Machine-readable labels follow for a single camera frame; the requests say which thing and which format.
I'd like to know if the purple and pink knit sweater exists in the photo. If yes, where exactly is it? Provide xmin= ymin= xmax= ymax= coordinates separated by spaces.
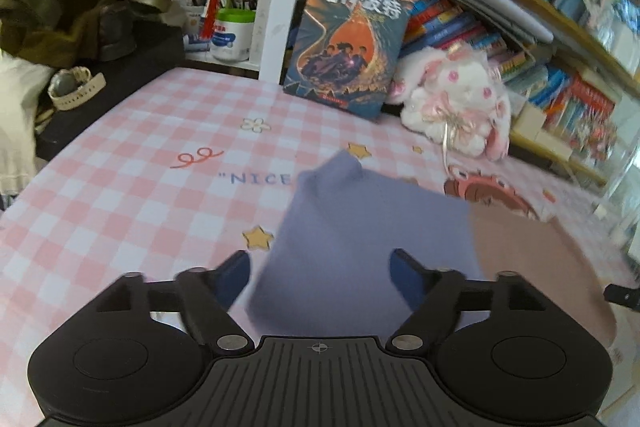
xmin=246 ymin=149 xmax=618 ymax=353

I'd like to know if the pink checkered cartoon tablecloth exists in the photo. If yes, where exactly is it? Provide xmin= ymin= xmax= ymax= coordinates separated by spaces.
xmin=1 ymin=69 xmax=639 ymax=426

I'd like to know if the white pink plush bunny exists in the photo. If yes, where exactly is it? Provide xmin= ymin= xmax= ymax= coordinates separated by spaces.
xmin=386 ymin=43 xmax=511 ymax=161

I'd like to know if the wooden bookshelf with books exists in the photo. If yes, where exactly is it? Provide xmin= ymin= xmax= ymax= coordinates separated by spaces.
xmin=319 ymin=0 xmax=640 ymax=188

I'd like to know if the white wristwatch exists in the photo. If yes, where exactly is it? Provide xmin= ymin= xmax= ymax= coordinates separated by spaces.
xmin=48 ymin=66 xmax=106 ymax=112

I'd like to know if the white jar green lid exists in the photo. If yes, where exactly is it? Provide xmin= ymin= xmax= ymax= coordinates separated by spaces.
xmin=209 ymin=8 xmax=255 ymax=63

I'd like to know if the red tassel ornament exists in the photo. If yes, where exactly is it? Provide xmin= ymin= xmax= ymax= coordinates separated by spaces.
xmin=201 ymin=0 xmax=219 ymax=41

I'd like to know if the Harry Potter book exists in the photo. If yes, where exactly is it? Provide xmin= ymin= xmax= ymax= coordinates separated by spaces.
xmin=283 ymin=0 xmax=416 ymax=120

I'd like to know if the cream white cloth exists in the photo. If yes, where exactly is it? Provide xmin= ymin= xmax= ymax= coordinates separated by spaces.
xmin=0 ymin=51 xmax=54 ymax=196

